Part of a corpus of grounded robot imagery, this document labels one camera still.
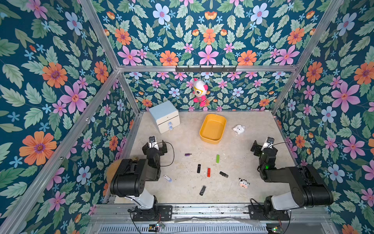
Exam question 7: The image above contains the white usb flash drive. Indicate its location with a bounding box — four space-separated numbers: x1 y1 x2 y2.
163 175 172 182

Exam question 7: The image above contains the dark grey usb flash drive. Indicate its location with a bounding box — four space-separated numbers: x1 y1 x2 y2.
220 171 228 178

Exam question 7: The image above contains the yellow plastic storage box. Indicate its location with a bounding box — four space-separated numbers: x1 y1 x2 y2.
199 114 227 144

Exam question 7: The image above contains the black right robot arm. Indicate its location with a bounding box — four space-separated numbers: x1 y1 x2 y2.
251 137 334 214

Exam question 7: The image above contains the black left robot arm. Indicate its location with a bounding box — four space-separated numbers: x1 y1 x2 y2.
107 136 168 212

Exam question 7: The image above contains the black swivel usb flash drive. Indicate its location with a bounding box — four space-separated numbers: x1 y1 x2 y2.
199 185 206 197

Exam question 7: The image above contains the light blue mini drawer cabinet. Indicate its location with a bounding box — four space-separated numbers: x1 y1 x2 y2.
149 101 180 134

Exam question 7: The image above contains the white plush sheep toy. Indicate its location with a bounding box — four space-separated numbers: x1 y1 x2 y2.
233 124 245 136

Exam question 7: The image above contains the brown teddy bear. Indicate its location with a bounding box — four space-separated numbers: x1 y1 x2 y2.
107 159 134 186

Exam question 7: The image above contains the small cow figurine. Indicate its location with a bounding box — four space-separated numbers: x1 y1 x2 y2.
239 178 249 189

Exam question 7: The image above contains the pink white doll toy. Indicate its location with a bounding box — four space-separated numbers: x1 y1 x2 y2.
193 78 208 107

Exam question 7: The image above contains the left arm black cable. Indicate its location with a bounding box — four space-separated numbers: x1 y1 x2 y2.
159 141 175 167

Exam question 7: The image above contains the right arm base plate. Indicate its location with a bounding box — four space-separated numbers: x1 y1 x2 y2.
248 204 290 221

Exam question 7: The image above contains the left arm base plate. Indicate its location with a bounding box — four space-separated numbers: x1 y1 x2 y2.
131 205 173 221

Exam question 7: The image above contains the black hook rail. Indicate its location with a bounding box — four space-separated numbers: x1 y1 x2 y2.
175 65 237 73

